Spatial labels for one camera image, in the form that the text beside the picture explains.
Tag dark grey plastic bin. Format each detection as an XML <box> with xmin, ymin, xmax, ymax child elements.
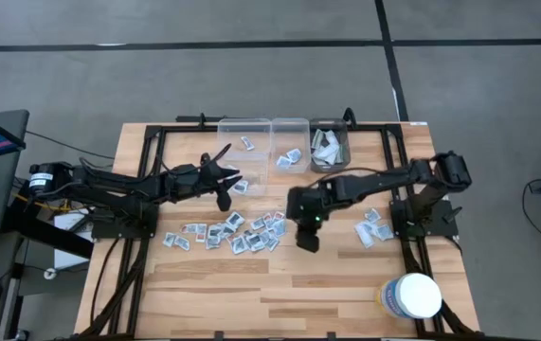
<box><xmin>308</xmin><ymin>117</ymin><xmax>352</xmax><ymax>174</ymax></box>

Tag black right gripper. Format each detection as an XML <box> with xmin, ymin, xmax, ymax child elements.
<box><xmin>286</xmin><ymin>183</ymin><xmax>345</xmax><ymax>254</ymax></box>

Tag white box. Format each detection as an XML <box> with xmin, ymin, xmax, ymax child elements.
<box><xmin>53</xmin><ymin>209</ymin><xmax>92</xmax><ymax>271</ymax></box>

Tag white-lidded round jar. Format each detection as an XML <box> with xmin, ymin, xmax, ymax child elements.
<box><xmin>376</xmin><ymin>272</ymin><xmax>443</xmax><ymax>320</ymax></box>

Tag large clear plastic bin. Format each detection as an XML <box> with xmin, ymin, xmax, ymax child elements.
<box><xmin>208</xmin><ymin>117</ymin><xmax>272</xmax><ymax>198</ymax></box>

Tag black hook clamp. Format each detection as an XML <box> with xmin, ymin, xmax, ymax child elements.
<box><xmin>342</xmin><ymin>107</ymin><xmax>359</xmax><ymax>130</ymax></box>

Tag yellow cable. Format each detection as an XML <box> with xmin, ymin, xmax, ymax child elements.
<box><xmin>13</xmin><ymin>192</ymin><xmax>75</xmax><ymax>213</ymax></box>

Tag thin black cable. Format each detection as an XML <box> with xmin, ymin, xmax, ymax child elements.
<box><xmin>26</xmin><ymin>130</ymin><xmax>116</xmax><ymax>161</ymax></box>

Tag black desk beam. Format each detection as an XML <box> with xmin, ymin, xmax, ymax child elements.
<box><xmin>4</xmin><ymin>203</ymin><xmax>96</xmax><ymax>260</ymax></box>

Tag black aluminium table frame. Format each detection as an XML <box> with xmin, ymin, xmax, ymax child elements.
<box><xmin>73</xmin><ymin>120</ymin><xmax>484</xmax><ymax>341</ymax></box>

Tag small clear plastic bin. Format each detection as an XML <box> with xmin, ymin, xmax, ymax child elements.
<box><xmin>269</xmin><ymin>117</ymin><xmax>312</xmax><ymax>175</ymax></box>

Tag black bar clamp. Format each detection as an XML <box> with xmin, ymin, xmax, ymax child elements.
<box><xmin>174</xmin><ymin>112</ymin><xmax>252</xmax><ymax>125</ymax></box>

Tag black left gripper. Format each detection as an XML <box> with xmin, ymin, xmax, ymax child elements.
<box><xmin>171</xmin><ymin>152</ymin><xmax>243</xmax><ymax>213</ymax></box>

